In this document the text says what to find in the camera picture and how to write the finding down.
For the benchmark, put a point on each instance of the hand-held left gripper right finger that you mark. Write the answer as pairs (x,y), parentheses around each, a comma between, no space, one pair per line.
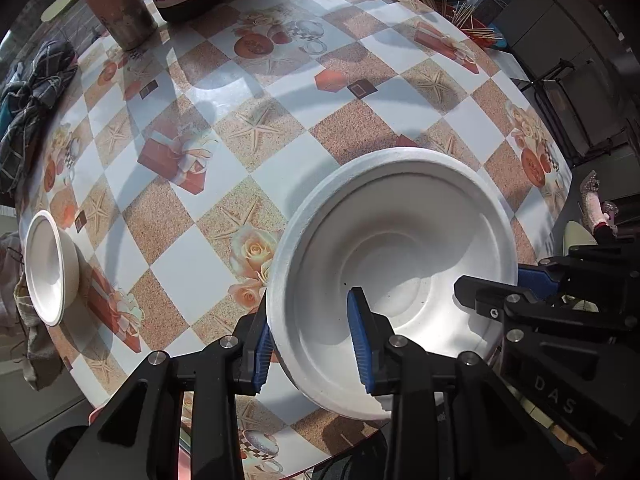
(359,340)

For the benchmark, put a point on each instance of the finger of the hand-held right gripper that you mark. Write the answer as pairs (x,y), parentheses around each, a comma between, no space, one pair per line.
(500,300)
(535,276)

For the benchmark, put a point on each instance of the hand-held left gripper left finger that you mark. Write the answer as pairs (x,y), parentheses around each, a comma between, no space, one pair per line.
(260,355)

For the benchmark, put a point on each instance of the white paper bowl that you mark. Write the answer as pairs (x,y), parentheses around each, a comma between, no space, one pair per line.
(45,270)
(400,240)

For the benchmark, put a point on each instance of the pink glittery shoe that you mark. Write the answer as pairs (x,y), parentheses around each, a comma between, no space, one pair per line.
(595,207)

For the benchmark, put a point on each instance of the checkered printed tablecloth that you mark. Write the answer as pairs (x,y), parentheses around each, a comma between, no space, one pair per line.
(185,260)

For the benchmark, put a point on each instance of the black metal rack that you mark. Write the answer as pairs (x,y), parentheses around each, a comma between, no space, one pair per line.
(550,80)

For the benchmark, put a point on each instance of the beige cloth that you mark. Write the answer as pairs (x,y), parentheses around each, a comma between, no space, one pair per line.
(35,350)

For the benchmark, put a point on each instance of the blue plastic object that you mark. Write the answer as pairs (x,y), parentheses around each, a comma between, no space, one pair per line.
(500,40)

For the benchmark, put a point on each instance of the red plastic basket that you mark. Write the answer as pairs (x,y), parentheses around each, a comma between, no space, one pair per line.
(477,25)

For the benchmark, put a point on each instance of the grey cabinet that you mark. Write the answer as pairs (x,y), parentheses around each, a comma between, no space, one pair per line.
(550,10)

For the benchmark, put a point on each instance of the bundle of wooden skewers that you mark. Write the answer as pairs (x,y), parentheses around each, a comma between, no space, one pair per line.
(462,12)

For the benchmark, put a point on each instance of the dark plaid cloth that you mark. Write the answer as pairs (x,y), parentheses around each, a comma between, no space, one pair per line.
(30,110)

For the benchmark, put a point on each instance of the rusty metal cup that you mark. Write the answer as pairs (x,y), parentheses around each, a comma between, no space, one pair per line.
(117,5)

